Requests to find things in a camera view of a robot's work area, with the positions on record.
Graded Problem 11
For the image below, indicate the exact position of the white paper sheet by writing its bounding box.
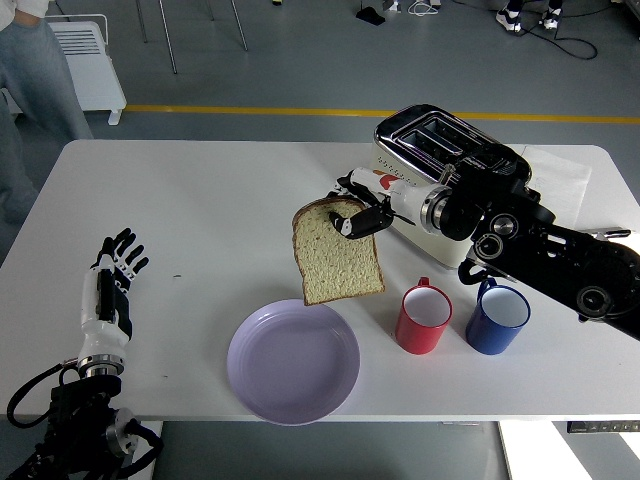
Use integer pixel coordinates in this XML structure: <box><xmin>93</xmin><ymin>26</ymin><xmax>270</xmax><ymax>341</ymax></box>
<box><xmin>519</xmin><ymin>144</ymin><xmax>594</xmax><ymax>232</ymax></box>

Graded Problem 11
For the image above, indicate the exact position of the metal chair leg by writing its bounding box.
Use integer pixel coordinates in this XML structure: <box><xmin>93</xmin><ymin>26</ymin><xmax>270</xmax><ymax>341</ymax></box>
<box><xmin>230</xmin><ymin>0</ymin><xmax>249</xmax><ymax>52</ymax></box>
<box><xmin>157</xmin><ymin>0</ymin><xmax>179</xmax><ymax>75</ymax></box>
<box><xmin>134</xmin><ymin>0</ymin><xmax>150</xmax><ymax>44</ymax></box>

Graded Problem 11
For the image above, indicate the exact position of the red mug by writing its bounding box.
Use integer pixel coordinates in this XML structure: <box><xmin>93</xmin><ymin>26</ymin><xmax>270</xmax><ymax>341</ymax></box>
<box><xmin>394</xmin><ymin>276</ymin><xmax>454</xmax><ymax>356</ymax></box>

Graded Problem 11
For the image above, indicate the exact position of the black table control panel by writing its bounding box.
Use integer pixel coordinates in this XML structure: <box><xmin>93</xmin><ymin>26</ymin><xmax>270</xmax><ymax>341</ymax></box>
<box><xmin>566</xmin><ymin>422</ymin><xmax>640</xmax><ymax>434</ymax></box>

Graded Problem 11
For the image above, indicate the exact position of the cream chrome toaster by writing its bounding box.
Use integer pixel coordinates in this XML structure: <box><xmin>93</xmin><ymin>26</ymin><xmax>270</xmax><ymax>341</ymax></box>
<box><xmin>372</xmin><ymin>103</ymin><xmax>534</xmax><ymax>271</ymax></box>

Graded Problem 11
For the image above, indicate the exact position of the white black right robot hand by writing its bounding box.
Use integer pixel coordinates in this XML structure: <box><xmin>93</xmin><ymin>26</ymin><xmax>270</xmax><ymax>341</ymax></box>
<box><xmin>327</xmin><ymin>167</ymin><xmax>434</xmax><ymax>240</ymax></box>

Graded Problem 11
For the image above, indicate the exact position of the white table leg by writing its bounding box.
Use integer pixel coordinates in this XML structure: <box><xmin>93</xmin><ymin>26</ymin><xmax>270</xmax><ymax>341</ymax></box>
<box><xmin>138</xmin><ymin>421</ymin><xmax>164</xmax><ymax>480</ymax></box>
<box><xmin>497</xmin><ymin>422</ymin><xmax>514</xmax><ymax>480</ymax></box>

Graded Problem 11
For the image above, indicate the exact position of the black floor pedal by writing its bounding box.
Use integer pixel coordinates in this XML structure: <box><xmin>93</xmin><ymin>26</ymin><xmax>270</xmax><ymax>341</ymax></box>
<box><xmin>355</xmin><ymin>0</ymin><xmax>387</xmax><ymax>26</ymax></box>

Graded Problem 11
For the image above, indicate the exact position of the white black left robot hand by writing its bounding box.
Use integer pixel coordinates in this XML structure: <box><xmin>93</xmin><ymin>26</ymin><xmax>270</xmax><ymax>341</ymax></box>
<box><xmin>79</xmin><ymin>227</ymin><xmax>150</xmax><ymax>361</ymax></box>

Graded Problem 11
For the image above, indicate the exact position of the black floor cable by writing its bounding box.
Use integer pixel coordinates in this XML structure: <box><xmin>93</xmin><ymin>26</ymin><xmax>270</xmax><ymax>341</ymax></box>
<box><xmin>517</xmin><ymin>19</ymin><xmax>599</xmax><ymax>60</ymax></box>

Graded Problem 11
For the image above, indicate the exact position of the blue mug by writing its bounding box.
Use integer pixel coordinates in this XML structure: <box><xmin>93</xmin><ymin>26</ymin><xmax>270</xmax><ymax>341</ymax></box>
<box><xmin>464</xmin><ymin>278</ymin><xmax>531</xmax><ymax>356</ymax></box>

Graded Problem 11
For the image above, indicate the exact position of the brown bread slice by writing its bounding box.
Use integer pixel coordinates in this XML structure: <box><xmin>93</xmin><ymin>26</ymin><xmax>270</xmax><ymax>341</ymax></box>
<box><xmin>291</xmin><ymin>196</ymin><xmax>387</xmax><ymax>307</ymax></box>

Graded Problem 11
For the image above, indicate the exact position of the person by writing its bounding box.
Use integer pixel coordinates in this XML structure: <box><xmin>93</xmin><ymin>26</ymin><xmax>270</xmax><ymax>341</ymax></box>
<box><xmin>0</xmin><ymin>0</ymin><xmax>95</xmax><ymax>226</ymax></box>

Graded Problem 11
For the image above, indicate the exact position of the purple plate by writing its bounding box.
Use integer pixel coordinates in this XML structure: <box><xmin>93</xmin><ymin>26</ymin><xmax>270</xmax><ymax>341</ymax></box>
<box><xmin>226</xmin><ymin>298</ymin><xmax>361</xmax><ymax>427</ymax></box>

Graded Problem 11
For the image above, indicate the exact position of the white panel heater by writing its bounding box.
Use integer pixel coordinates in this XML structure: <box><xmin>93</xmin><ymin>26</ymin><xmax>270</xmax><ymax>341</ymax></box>
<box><xmin>47</xmin><ymin>13</ymin><xmax>128</xmax><ymax>126</ymax></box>

